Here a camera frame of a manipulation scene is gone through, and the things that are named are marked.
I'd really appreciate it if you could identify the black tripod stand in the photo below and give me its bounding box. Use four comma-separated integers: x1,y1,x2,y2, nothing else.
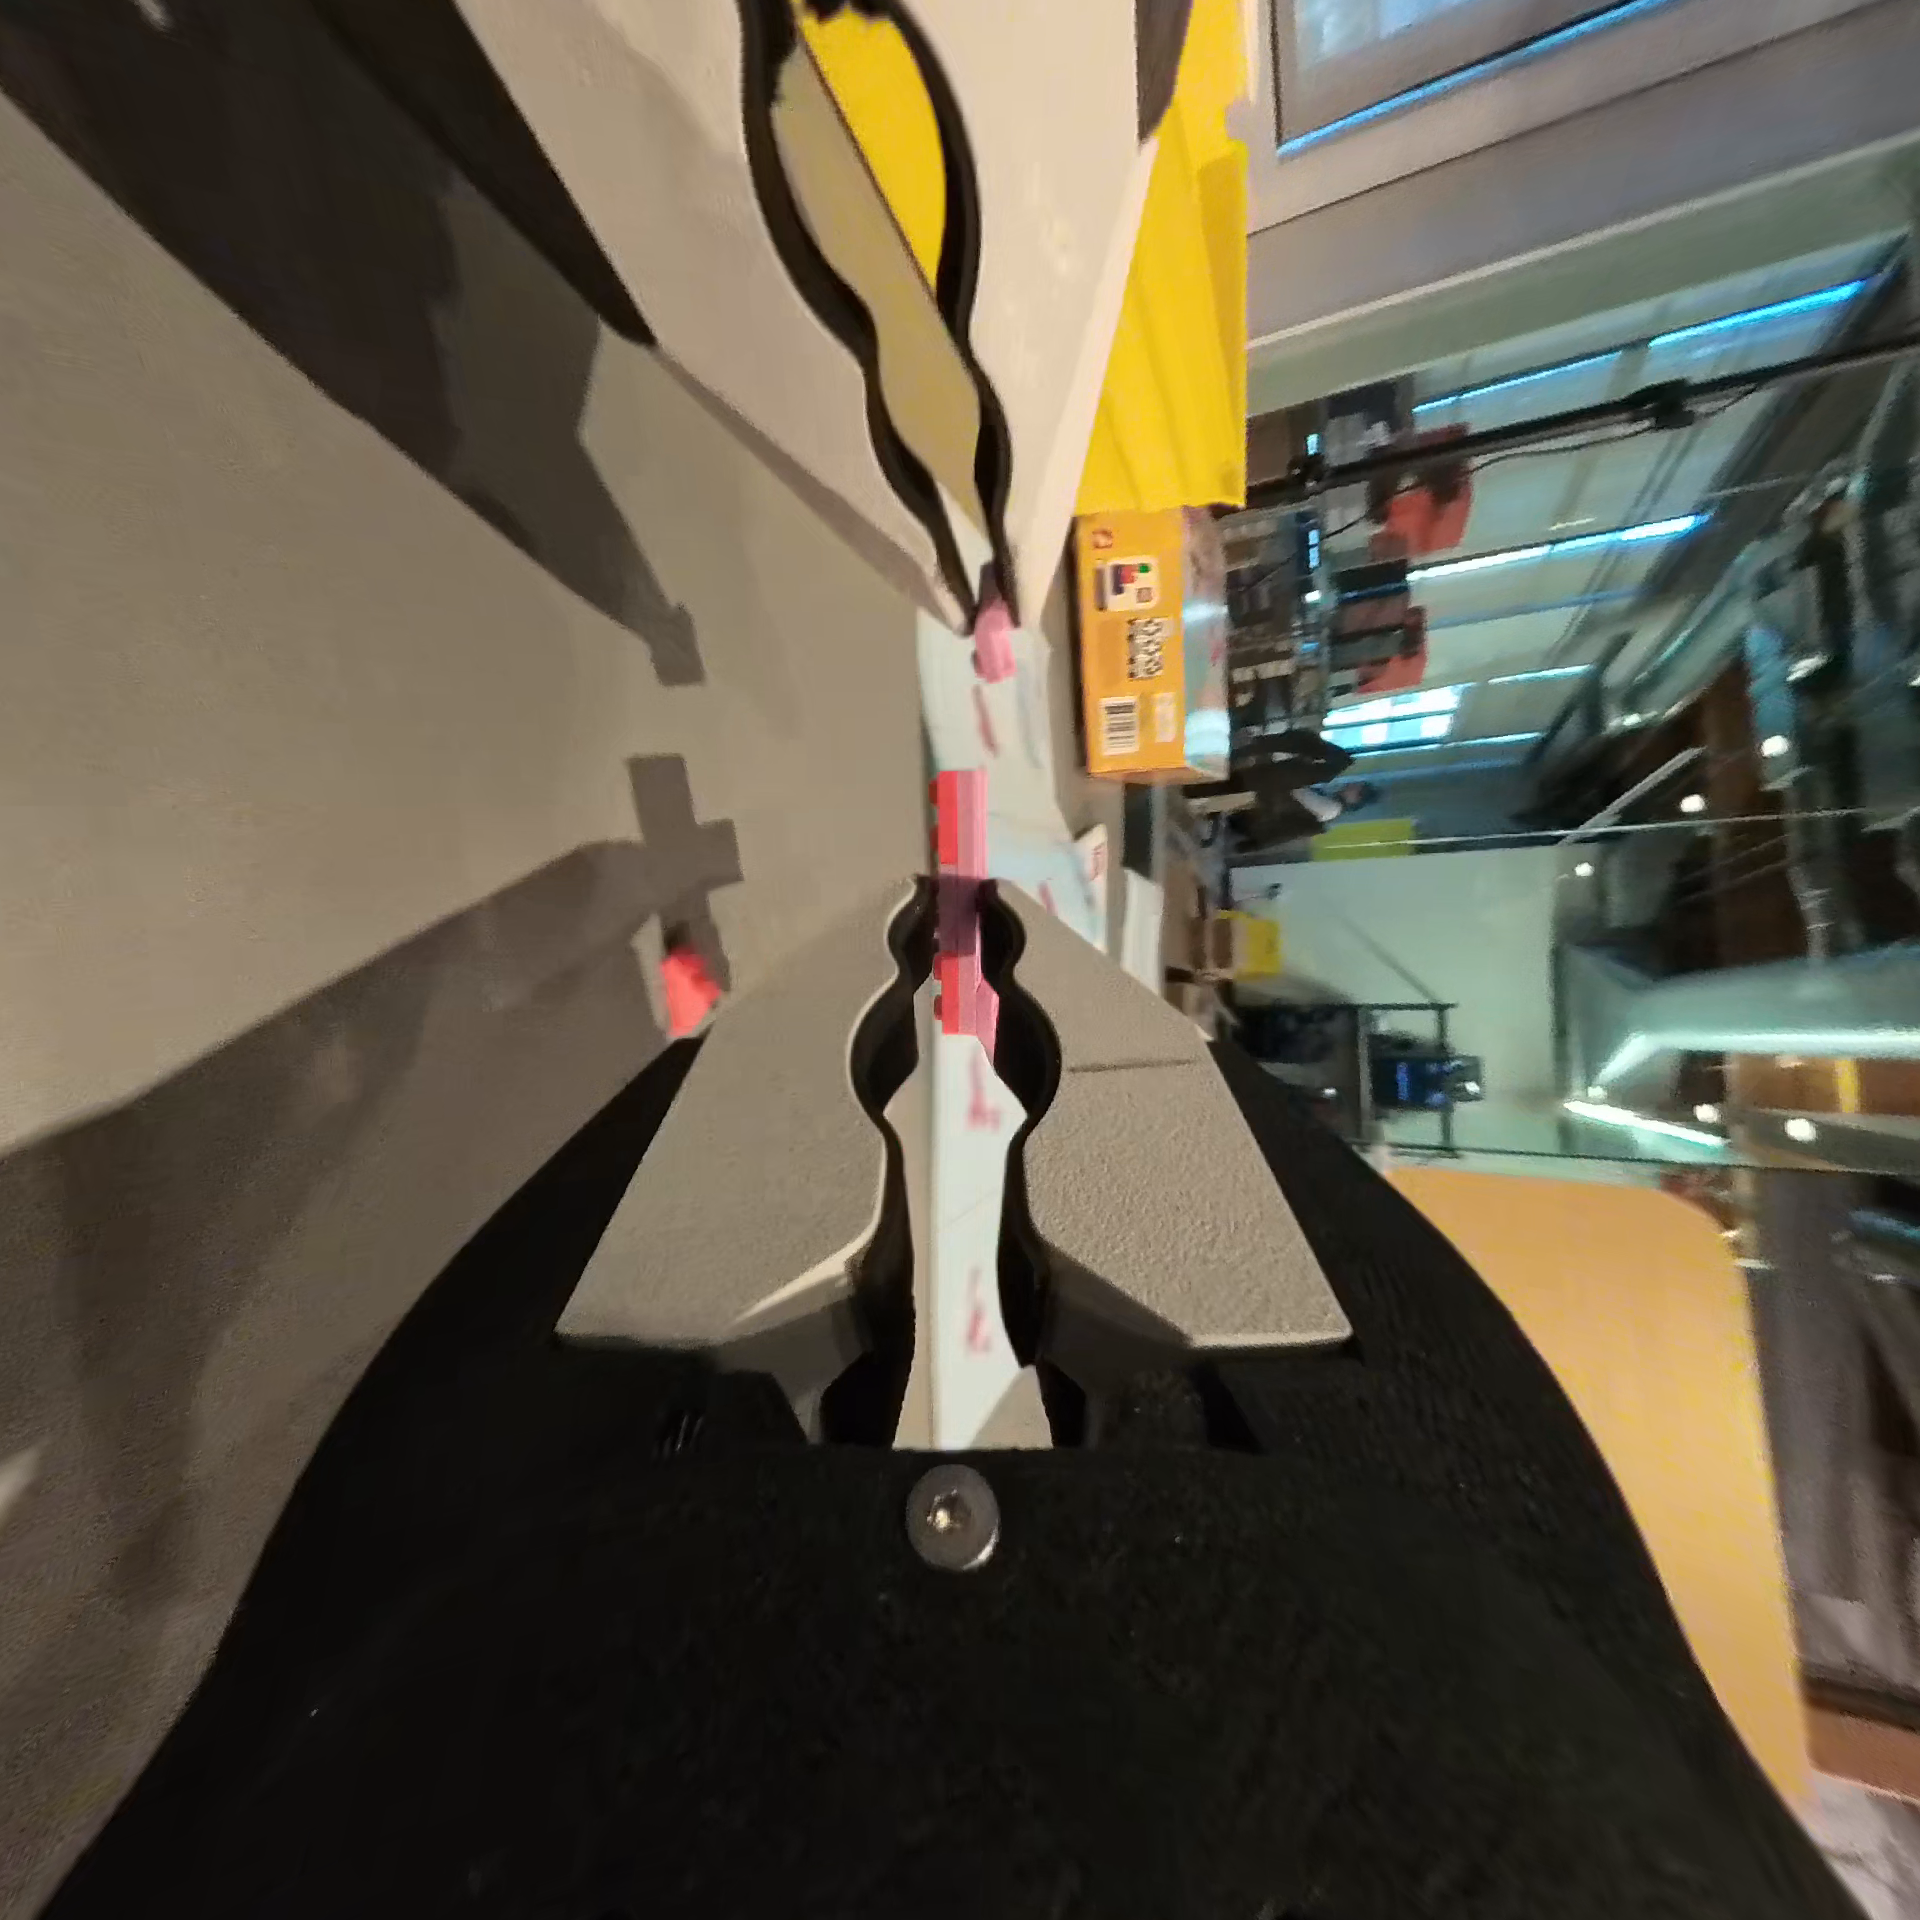
1245,336,1920,496

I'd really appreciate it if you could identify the wooden book stand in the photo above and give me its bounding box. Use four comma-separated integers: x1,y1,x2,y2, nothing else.
1381,1168,1816,1771

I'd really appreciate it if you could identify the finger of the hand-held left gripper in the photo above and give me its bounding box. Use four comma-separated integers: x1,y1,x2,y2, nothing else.
885,0,1161,627
451,0,981,635

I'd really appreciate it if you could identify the pink plate brick assembly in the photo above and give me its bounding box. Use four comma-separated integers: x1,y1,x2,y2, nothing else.
928,768,1000,1046

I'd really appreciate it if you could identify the black shelving rack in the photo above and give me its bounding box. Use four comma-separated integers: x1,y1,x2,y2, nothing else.
1357,1006,1488,1156

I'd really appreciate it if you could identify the orange toy brick box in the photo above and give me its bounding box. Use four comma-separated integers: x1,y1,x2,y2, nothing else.
1071,507,1235,784

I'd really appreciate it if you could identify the open instruction booklet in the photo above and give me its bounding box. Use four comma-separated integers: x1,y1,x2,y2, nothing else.
913,614,1120,1449

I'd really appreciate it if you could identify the large window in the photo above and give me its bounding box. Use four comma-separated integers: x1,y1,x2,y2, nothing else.
1271,0,1652,154

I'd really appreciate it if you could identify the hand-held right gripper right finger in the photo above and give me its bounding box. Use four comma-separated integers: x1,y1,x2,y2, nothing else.
982,879,1356,1370

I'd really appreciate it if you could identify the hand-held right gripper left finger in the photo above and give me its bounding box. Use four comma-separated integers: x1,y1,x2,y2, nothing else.
550,879,928,1347

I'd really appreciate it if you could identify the yellow plastic bin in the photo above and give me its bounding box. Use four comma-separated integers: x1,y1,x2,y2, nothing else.
785,0,1251,515

